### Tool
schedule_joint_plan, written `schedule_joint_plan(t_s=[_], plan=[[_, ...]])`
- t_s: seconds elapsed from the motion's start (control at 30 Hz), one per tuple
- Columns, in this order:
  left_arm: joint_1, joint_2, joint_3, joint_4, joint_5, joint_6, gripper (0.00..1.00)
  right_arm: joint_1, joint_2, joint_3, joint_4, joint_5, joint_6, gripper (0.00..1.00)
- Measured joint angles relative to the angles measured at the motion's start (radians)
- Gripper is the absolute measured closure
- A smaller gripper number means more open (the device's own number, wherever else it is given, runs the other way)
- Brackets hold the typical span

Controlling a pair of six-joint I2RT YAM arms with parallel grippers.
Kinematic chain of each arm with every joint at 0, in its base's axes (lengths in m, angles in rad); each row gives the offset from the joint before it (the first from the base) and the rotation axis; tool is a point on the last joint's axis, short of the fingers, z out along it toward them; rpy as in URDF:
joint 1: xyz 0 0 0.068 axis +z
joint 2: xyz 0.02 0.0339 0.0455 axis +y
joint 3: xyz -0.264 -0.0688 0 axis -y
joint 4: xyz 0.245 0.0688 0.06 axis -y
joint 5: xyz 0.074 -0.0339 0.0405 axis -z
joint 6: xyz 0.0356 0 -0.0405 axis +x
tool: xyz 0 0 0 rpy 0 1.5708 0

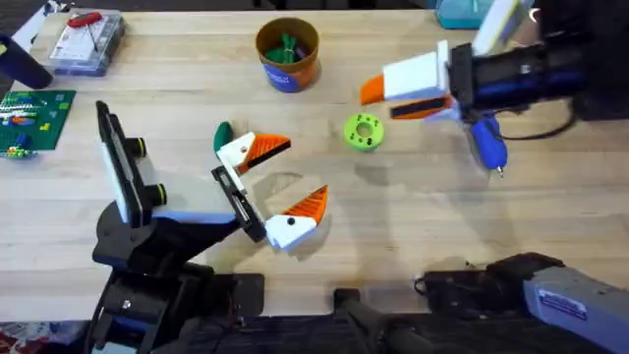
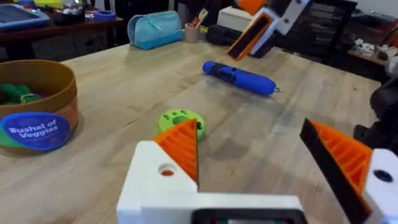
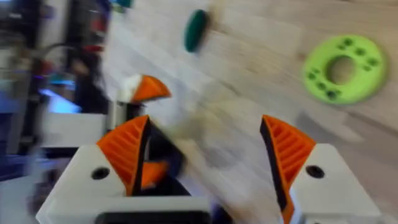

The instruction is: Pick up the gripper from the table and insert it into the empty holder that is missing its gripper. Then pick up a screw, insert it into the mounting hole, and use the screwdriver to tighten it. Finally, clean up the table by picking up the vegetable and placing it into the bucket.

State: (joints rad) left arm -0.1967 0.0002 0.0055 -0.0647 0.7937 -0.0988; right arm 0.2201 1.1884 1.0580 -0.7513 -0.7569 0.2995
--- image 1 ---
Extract colourful printed bag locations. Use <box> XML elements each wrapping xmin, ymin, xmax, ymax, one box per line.
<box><xmin>0</xmin><ymin>320</ymin><xmax>90</xmax><ymax>354</ymax></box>

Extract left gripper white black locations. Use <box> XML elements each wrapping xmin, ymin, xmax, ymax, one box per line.
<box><xmin>132</xmin><ymin>132</ymin><xmax>330</xmax><ymax>253</ymax></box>

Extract black cable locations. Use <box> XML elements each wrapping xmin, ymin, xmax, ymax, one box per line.
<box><xmin>499</xmin><ymin>96</ymin><xmax>580</xmax><ymax>143</ymax></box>

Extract blue electric screwdriver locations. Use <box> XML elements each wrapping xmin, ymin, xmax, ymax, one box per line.
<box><xmin>470</xmin><ymin>115</ymin><xmax>509</xmax><ymax>180</ymax></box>

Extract black knob with yellow ring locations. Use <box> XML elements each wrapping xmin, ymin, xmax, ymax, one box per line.
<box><xmin>123</xmin><ymin>137</ymin><xmax>147</xmax><ymax>159</ymax></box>
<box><xmin>144</xmin><ymin>183</ymin><xmax>168</xmax><ymax>207</ymax></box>

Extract green board with blocks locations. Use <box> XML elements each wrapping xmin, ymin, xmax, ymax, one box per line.
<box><xmin>0</xmin><ymin>88</ymin><xmax>78</xmax><ymax>159</ymax></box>

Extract right wrist upright plate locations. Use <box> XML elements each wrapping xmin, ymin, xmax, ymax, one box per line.
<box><xmin>472</xmin><ymin>0</ymin><xmax>536</xmax><ymax>56</ymax></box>

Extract wrist upright plate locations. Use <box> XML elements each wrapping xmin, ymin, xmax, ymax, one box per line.
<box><xmin>472</xmin><ymin>0</ymin><xmax>536</xmax><ymax>56</ymax></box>
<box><xmin>94</xmin><ymin>99</ymin><xmax>154</xmax><ymax>228</ymax></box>

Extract green disc with holes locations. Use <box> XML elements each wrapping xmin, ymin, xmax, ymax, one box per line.
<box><xmin>342</xmin><ymin>112</ymin><xmax>386</xmax><ymax>152</ymax></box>

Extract clear plastic box with tools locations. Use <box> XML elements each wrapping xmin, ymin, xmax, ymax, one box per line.
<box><xmin>47</xmin><ymin>8</ymin><xmax>127</xmax><ymax>79</ymax></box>

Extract dark blue cylinder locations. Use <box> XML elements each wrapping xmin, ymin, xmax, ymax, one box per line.
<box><xmin>0</xmin><ymin>32</ymin><xmax>55</xmax><ymax>90</ymax></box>

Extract brown tub with toys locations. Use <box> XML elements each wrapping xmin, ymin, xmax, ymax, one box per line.
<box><xmin>255</xmin><ymin>16</ymin><xmax>321</xmax><ymax>94</ymax></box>

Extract teal box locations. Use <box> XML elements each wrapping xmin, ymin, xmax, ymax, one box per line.
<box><xmin>433</xmin><ymin>0</ymin><xmax>494</xmax><ymax>30</ymax></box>

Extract left wrist upright plate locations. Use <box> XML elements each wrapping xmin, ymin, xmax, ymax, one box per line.
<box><xmin>94</xmin><ymin>99</ymin><xmax>154</xmax><ymax>228</ymax></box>

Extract black rail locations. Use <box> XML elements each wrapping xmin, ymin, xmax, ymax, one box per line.
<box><xmin>186</xmin><ymin>287</ymin><xmax>629</xmax><ymax>354</ymax></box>

